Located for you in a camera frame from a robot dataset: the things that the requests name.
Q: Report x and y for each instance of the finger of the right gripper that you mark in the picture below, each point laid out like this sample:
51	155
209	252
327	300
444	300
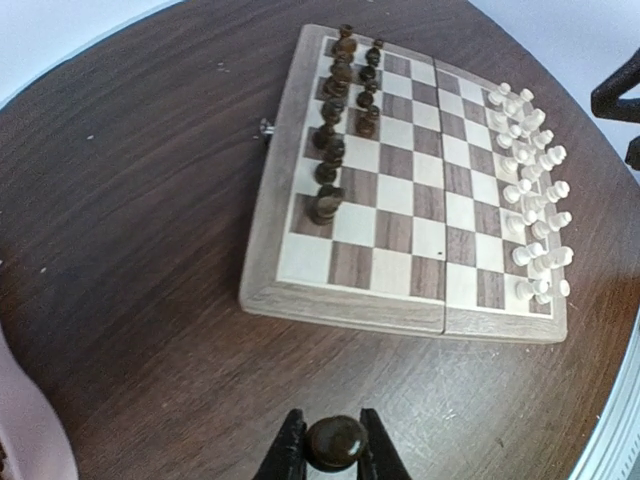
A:
606	98

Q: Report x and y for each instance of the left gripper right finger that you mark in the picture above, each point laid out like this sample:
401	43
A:
380	459

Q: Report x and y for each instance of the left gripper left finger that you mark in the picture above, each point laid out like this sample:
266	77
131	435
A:
285	459

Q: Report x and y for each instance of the dark pawn round top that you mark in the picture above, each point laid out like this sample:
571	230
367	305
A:
335	443

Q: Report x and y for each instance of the dark bishop chess piece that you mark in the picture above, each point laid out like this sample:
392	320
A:
344	49

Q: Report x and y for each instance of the dark chess piece tall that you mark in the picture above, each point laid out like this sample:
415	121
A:
332	110

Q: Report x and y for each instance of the dark knight chess piece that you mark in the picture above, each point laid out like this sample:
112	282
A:
326	203

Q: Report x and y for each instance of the white chess pieces group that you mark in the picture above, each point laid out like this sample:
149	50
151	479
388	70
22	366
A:
527	156

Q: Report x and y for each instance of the wooden chess board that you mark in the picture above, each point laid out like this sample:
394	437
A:
418	245

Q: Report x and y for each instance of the pink double pet bowl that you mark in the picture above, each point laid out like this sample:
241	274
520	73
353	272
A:
34	444

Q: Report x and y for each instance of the front aluminium rail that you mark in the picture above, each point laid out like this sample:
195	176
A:
612	451

